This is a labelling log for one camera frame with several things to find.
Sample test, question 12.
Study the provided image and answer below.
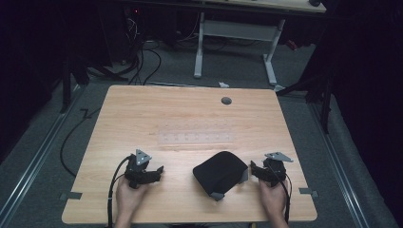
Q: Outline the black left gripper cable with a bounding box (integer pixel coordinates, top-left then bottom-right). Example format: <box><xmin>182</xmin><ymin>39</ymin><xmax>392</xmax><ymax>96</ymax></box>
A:
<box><xmin>106</xmin><ymin>154</ymin><xmax>132</xmax><ymax>228</ymax></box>

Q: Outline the black fabric pouch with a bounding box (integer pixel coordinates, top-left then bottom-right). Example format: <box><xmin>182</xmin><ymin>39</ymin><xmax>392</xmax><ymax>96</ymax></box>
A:
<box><xmin>192</xmin><ymin>150</ymin><xmax>250</xmax><ymax>201</ymax></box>

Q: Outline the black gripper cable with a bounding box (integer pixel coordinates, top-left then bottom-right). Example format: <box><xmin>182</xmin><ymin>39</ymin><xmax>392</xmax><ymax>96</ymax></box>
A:
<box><xmin>106</xmin><ymin>154</ymin><xmax>132</xmax><ymax>228</ymax></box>
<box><xmin>267</xmin><ymin>162</ymin><xmax>293</xmax><ymax>224</ymax></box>

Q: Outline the white metal desk frame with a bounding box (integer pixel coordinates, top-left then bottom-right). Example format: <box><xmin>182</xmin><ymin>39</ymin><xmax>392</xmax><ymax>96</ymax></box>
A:
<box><xmin>193</xmin><ymin>11</ymin><xmax>287</xmax><ymax>87</ymax></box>

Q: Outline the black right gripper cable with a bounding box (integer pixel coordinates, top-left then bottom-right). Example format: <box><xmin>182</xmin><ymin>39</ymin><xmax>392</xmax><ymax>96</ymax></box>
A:
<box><xmin>267</xmin><ymin>162</ymin><xmax>293</xmax><ymax>224</ymax></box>

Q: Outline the light wooden desk top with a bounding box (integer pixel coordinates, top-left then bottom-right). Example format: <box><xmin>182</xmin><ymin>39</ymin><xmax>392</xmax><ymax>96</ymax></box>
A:
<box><xmin>201</xmin><ymin>0</ymin><xmax>327</xmax><ymax>14</ymax></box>

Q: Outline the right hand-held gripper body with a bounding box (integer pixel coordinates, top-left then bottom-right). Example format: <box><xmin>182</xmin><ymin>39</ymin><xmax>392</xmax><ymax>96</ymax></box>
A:
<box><xmin>262</xmin><ymin>151</ymin><xmax>295</xmax><ymax>188</ymax></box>

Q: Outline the bundle of black cables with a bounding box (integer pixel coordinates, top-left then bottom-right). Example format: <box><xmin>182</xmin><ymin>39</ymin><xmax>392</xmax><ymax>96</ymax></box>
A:
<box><xmin>125</xmin><ymin>14</ymin><xmax>163</xmax><ymax>86</ymax></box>

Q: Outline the person's right hand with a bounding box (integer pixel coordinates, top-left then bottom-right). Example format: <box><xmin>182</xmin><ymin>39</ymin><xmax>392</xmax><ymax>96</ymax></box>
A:
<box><xmin>259</xmin><ymin>178</ymin><xmax>289</xmax><ymax>222</ymax></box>

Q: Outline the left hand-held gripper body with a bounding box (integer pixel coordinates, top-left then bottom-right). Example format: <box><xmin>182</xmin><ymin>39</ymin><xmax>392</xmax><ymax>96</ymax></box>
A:
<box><xmin>124</xmin><ymin>148</ymin><xmax>154</xmax><ymax>190</ymax></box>

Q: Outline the person's left hand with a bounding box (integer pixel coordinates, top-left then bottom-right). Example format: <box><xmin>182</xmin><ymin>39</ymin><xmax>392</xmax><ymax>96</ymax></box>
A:
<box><xmin>115</xmin><ymin>180</ymin><xmax>150</xmax><ymax>222</ymax></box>

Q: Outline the metal floor rail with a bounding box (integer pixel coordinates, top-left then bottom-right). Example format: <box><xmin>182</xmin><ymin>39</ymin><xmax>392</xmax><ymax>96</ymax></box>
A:
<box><xmin>0</xmin><ymin>85</ymin><xmax>84</xmax><ymax>224</ymax></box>
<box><xmin>308</xmin><ymin>102</ymin><xmax>371</xmax><ymax>228</ymax></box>

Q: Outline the black stand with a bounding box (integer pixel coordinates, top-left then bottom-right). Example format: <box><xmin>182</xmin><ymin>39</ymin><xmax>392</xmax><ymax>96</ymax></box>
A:
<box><xmin>275</xmin><ymin>70</ymin><xmax>335</xmax><ymax>135</ymax></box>
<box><xmin>59</xmin><ymin>56</ymin><xmax>73</xmax><ymax>114</ymax></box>

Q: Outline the black floor cable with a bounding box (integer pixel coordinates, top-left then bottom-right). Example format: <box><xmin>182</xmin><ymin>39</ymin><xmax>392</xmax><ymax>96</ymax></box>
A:
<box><xmin>59</xmin><ymin>107</ymin><xmax>103</xmax><ymax>179</ymax></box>

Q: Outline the grey tape piece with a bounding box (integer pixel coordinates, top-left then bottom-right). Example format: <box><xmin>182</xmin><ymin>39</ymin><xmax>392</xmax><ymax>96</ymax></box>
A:
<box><xmin>59</xmin><ymin>191</ymin><xmax>83</xmax><ymax>201</ymax></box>
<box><xmin>298</xmin><ymin>187</ymin><xmax>319</xmax><ymax>199</ymax></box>

